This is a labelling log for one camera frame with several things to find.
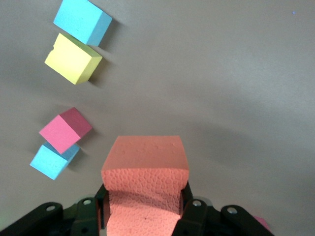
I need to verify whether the red foam block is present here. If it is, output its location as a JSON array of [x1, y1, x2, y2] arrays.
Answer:
[[253, 215, 268, 231], [38, 107, 93, 155]]

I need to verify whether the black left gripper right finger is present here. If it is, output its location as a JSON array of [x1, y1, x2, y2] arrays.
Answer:
[[172, 181, 276, 236]]

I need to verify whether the blue foam block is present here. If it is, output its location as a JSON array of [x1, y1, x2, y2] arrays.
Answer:
[[53, 0, 113, 47], [30, 142, 81, 181]]

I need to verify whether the yellow foam block chipped corner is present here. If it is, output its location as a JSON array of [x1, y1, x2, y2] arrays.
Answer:
[[44, 32, 103, 86]]

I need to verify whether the table cover sheet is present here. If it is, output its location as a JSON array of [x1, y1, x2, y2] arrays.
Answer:
[[0, 0, 315, 236]]

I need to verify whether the orange foam block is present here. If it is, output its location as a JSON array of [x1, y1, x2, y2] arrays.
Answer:
[[100, 135, 190, 236]]

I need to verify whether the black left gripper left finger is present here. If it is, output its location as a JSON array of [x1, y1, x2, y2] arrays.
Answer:
[[0, 183, 109, 236]]

